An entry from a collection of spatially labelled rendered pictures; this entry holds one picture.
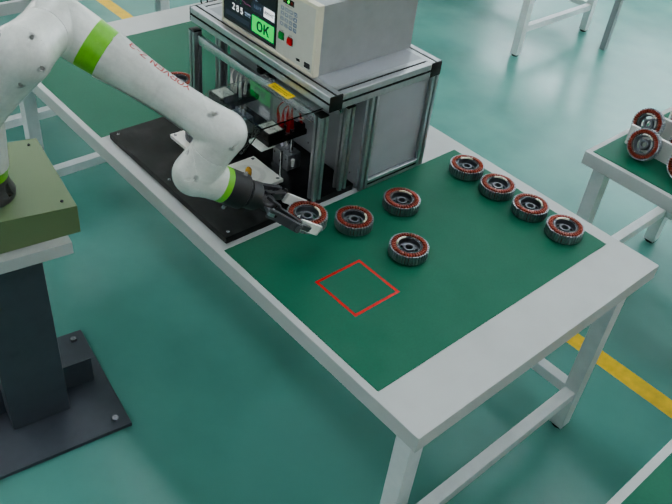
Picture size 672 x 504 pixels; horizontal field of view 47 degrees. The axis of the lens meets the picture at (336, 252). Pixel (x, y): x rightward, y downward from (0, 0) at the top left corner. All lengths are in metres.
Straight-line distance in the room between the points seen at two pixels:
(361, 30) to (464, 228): 0.64
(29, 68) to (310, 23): 0.79
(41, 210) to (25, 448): 0.85
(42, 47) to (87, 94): 1.18
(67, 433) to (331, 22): 1.51
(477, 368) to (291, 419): 0.95
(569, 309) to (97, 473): 1.49
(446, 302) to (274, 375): 0.94
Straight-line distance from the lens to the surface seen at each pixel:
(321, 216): 2.05
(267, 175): 2.35
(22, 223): 2.14
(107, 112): 2.73
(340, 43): 2.20
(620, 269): 2.34
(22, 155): 2.34
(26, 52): 1.66
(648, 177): 2.81
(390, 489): 2.01
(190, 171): 1.83
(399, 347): 1.90
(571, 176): 4.16
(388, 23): 2.31
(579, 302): 2.18
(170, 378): 2.79
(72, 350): 2.90
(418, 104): 2.41
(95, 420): 2.68
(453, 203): 2.40
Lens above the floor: 2.11
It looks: 40 degrees down
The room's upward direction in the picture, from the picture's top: 7 degrees clockwise
